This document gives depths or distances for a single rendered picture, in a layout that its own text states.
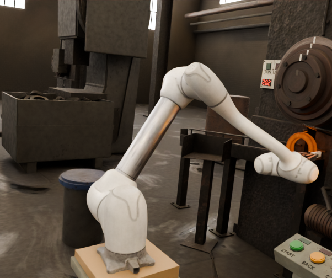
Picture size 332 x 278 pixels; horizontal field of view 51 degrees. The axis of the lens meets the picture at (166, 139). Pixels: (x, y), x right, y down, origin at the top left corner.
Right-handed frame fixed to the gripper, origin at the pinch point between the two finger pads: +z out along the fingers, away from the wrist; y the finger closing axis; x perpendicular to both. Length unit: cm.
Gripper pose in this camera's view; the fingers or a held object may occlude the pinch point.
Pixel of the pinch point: (315, 154)
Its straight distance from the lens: 200.6
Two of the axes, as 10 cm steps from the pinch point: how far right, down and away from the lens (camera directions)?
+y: 5.0, 2.0, -8.4
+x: 0.1, -9.7, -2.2
